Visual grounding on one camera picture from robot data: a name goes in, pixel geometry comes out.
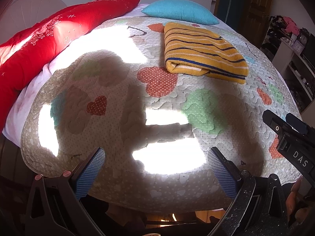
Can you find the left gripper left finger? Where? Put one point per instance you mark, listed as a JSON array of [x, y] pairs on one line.
[[54, 206]]

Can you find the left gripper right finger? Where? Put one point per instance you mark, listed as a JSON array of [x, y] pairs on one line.
[[258, 204]]

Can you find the yellow striped knit sweater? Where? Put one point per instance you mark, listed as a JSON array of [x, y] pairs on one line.
[[200, 52]]

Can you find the pink clothing pile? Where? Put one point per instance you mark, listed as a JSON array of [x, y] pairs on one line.
[[291, 26]]

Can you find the person's right hand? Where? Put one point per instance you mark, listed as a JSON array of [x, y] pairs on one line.
[[293, 199]]

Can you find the white shelf unit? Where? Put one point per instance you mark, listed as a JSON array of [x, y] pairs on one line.
[[296, 69]]

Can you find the purple alarm clock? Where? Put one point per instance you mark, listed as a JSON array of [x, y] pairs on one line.
[[298, 47]]

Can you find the patchwork heart quilt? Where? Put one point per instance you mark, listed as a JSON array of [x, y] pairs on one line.
[[110, 89]]

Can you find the dark teal curtain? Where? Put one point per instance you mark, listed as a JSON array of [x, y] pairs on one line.
[[228, 12]]

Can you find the brown wooden door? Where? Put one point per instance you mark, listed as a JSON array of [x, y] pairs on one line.
[[254, 20]]

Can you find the red floral duvet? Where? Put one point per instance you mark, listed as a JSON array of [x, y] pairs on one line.
[[24, 55]]

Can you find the turquoise knit pillow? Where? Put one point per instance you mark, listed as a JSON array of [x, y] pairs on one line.
[[183, 10]]

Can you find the white round headboard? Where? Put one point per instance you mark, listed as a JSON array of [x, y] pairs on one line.
[[23, 14]]

